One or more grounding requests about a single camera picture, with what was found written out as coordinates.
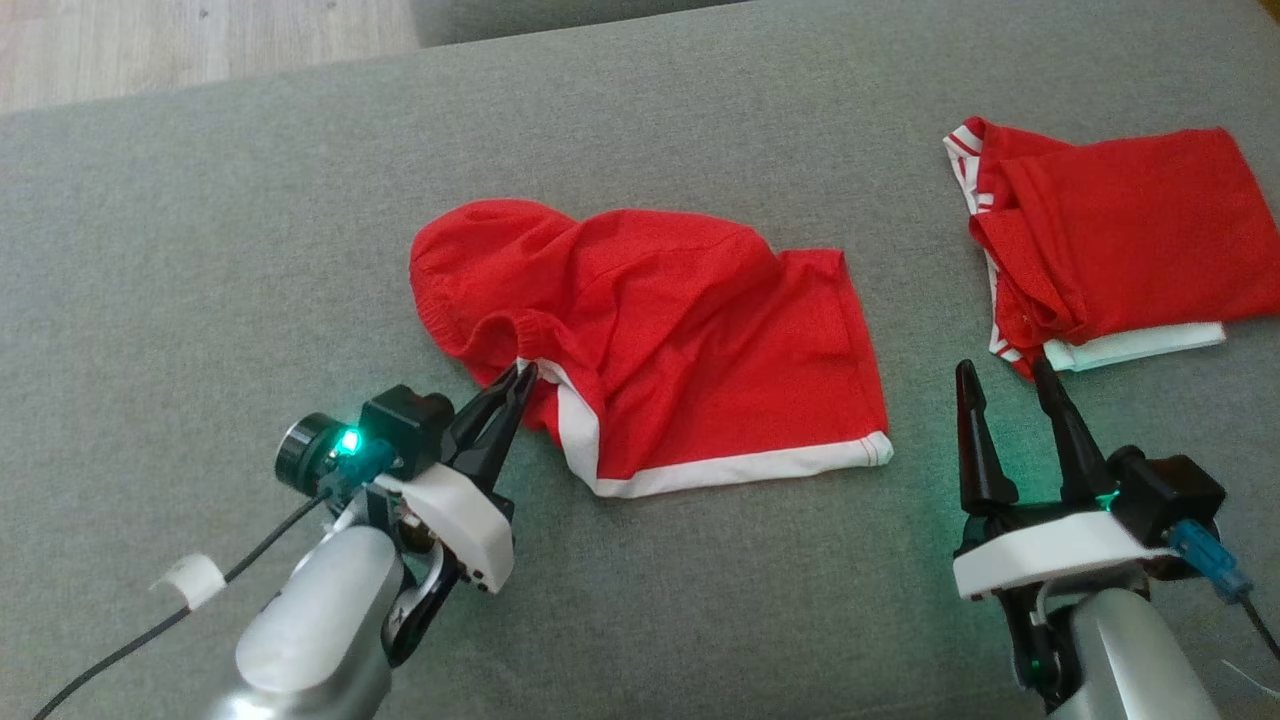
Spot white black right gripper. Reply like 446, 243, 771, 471
951, 356, 1178, 703

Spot white cable tape tag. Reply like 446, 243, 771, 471
149, 552, 228, 612

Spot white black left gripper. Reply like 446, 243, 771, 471
374, 361, 540, 670

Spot grey fabric sofa cushion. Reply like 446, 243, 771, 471
409, 0, 753, 49

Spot red white Bulls jersey shirt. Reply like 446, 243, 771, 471
942, 116, 1266, 382

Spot black right cable teal plug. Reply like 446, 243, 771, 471
1164, 519, 1280, 663

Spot red white Bulls shorts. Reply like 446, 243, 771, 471
407, 197, 895, 500

